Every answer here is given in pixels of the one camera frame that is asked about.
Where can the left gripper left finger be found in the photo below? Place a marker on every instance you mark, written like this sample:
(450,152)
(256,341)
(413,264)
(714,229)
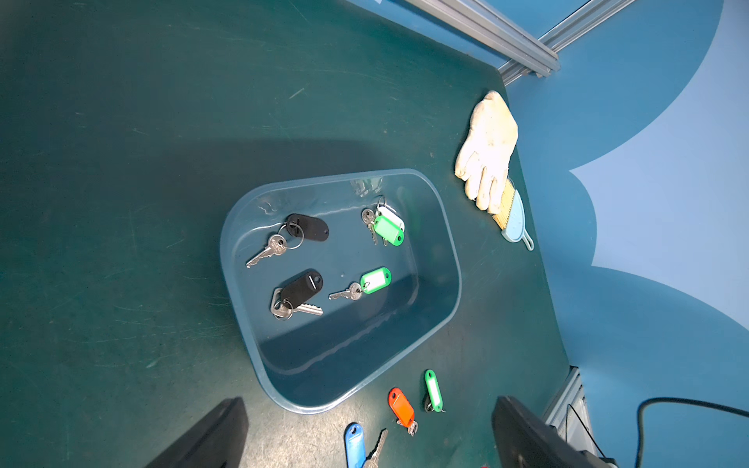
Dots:
(216,440)

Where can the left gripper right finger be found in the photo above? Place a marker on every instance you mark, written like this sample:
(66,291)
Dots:
(523,440)

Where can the key with light green tag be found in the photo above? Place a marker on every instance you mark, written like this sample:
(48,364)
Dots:
(433,401)

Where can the key with red tag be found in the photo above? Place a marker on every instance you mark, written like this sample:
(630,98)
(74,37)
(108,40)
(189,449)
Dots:
(403,410)

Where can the key with blue tag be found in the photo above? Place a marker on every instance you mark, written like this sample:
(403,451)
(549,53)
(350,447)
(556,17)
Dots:
(355,450)

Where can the key with black tag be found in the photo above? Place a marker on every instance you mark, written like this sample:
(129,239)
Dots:
(296,229)
(293,298)

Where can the key with bright green tag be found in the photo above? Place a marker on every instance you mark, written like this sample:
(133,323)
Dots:
(384,224)

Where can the translucent blue storage box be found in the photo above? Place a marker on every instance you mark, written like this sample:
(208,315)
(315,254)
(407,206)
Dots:
(335,279)

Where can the key with green white tag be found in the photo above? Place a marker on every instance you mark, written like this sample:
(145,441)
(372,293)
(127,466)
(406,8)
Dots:
(369,283)

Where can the beige work glove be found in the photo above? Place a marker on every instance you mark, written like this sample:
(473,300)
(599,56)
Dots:
(484,157)

